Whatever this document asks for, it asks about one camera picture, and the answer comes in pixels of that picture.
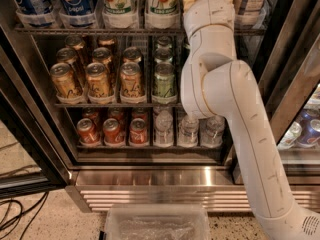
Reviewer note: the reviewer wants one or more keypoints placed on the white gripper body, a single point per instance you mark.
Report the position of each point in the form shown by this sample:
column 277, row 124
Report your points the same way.
column 206, row 16

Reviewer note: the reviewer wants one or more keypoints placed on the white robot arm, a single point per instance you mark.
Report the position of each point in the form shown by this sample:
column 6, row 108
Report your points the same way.
column 215, row 82

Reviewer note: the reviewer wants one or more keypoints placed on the right white labelled bottle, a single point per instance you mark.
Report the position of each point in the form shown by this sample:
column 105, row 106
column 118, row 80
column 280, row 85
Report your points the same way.
column 247, row 12

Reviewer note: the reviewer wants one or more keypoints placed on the right green 7UP bottle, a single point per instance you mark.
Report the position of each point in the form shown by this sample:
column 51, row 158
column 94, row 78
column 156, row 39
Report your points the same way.
column 161, row 14

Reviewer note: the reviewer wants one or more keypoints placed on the green 7up bottle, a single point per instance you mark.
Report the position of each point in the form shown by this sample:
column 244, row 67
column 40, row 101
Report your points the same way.
column 120, row 13
column 161, row 14

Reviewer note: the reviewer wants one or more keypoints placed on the right glass fridge door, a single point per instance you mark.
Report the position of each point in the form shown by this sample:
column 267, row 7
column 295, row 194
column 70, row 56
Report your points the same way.
column 282, row 48

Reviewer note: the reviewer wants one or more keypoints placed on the left green 7UP bottle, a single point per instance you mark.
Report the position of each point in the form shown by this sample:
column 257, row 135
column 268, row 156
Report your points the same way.
column 120, row 13

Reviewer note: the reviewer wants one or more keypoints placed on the right clear water bottle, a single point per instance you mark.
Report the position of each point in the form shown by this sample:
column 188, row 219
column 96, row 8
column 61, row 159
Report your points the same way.
column 212, row 136

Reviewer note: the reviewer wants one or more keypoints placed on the clear water bottle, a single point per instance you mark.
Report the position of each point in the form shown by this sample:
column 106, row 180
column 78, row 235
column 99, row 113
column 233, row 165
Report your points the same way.
column 212, row 136
column 188, row 132
column 163, row 129

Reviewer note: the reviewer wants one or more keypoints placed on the middle clear water bottle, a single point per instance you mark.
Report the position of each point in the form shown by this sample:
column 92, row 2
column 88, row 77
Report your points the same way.
column 188, row 132

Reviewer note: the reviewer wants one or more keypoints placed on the right blue Pepsi bottle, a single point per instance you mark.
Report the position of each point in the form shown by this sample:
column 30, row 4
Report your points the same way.
column 78, row 13

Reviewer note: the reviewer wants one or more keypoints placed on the left clear water bottle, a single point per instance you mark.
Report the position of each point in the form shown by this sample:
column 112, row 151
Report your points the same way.
column 163, row 129

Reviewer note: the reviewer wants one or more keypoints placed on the steel fridge base grille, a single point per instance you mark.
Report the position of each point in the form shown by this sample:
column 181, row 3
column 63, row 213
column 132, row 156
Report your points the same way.
column 211, row 187

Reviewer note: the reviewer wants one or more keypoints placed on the left open fridge door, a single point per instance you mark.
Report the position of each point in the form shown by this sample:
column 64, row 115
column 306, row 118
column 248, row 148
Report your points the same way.
column 25, row 93

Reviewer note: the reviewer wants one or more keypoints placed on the middle row green can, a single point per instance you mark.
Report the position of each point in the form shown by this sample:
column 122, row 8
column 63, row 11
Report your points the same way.
column 163, row 55

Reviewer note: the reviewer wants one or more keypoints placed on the front left green can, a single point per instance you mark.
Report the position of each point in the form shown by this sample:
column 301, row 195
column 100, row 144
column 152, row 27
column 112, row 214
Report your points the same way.
column 164, row 81

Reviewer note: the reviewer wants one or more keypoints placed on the row gold can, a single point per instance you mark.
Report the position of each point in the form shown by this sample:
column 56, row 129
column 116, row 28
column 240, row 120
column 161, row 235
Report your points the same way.
column 69, row 56
column 133, row 54
column 105, row 56

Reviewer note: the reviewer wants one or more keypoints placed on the front right red can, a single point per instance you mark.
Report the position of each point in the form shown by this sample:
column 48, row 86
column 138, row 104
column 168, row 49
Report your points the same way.
column 138, row 131

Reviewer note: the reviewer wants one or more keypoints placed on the red can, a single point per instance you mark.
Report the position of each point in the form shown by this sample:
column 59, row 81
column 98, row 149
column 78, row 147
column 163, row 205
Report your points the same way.
column 112, row 131
column 138, row 131
column 87, row 131

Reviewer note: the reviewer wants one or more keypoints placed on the blue can behind door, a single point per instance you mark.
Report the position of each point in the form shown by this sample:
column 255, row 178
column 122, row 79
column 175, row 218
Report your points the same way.
column 310, row 123

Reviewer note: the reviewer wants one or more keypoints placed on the middle row left gold can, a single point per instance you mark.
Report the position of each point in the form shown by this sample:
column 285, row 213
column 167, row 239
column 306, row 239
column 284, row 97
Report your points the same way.
column 69, row 56

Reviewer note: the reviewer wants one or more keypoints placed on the front middle red can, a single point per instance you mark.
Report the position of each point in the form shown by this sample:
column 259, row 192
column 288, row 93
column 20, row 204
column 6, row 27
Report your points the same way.
column 112, row 131

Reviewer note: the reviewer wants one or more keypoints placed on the front left gold can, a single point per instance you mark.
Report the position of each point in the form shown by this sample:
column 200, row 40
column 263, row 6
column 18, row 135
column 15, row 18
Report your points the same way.
column 65, row 81

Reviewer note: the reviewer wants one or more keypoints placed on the front left red can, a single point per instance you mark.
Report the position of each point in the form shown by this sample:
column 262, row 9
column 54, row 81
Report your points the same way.
column 87, row 131

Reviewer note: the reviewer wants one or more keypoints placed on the clear plastic bin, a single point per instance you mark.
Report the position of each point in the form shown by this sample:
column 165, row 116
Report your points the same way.
column 157, row 222

